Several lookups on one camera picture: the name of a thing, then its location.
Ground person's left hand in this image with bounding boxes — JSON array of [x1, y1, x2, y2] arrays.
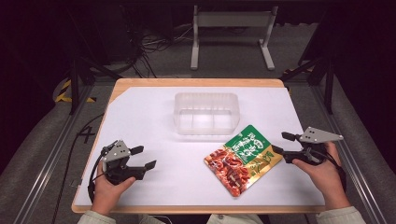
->
[[91, 161, 137, 217]]

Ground aluminium rail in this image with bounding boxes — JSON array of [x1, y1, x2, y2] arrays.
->
[[12, 83, 95, 224], [310, 83, 389, 224]]

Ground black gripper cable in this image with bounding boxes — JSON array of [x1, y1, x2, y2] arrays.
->
[[87, 140, 120, 203], [323, 148, 347, 193]]

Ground white table mat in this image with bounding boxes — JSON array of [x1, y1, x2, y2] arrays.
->
[[74, 86, 327, 207]]

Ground bundle of black cables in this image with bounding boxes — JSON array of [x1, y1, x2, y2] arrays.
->
[[122, 6, 194, 79]]

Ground yellow and black striped tape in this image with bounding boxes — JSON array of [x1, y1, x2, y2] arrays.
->
[[54, 78, 97, 104]]

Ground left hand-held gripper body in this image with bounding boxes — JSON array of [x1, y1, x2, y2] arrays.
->
[[101, 139, 148, 187]]

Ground person's torso clothing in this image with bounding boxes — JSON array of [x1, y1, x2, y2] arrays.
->
[[138, 213, 265, 224]]

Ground green and red snack packet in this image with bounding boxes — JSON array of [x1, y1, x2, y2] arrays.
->
[[203, 124, 284, 198]]

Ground black floor cable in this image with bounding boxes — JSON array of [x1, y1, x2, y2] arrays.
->
[[50, 113, 106, 224]]

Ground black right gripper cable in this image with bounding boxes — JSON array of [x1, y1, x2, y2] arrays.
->
[[323, 148, 347, 193]]

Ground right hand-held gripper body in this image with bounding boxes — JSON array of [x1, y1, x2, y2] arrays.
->
[[282, 126, 345, 165]]

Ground black metal stand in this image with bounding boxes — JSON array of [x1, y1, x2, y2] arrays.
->
[[279, 52, 336, 116], [64, 54, 123, 116]]

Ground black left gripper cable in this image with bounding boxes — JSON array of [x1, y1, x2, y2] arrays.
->
[[87, 140, 120, 203]]

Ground clear plastic container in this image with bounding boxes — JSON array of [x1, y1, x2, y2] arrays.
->
[[173, 91, 240, 137]]

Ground person's right hand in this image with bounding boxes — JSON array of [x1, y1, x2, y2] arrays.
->
[[291, 141, 352, 211]]

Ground white metal stand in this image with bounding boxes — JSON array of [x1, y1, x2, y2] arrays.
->
[[190, 5, 279, 71]]

